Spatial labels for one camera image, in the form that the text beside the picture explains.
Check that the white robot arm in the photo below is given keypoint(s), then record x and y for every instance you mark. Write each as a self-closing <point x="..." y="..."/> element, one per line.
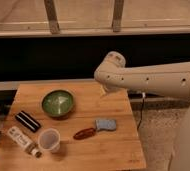
<point x="167" y="80"/>

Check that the green ceramic bowl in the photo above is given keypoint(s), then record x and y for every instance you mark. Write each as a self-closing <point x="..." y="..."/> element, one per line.
<point x="58" y="103"/>

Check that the blue sponge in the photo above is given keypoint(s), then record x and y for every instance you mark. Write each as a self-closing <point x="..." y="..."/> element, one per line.
<point x="105" y="124"/>

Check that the clear plastic cup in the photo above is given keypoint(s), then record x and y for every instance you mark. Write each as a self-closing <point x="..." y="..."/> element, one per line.
<point x="49" y="140"/>

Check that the black rectangular case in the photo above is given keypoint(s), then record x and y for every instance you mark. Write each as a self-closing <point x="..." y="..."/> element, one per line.
<point x="28" y="121"/>

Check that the wooden window frame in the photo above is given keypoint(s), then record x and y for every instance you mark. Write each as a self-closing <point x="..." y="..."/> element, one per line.
<point x="93" y="17"/>

